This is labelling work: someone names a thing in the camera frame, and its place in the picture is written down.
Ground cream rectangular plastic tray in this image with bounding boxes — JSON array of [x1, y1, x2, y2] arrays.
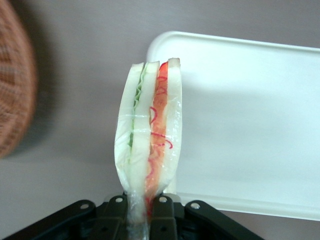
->
[[146, 30, 320, 222]]

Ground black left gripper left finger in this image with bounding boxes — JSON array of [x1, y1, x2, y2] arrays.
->
[[0, 194, 130, 240]]

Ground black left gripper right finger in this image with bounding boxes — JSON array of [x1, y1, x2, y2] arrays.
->
[[149, 195, 266, 240]]

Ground plastic sandwich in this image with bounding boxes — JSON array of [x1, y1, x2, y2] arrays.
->
[[113, 57, 185, 240]]

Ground dark brown wicker basket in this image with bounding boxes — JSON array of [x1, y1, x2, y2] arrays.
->
[[0, 0, 39, 159]]

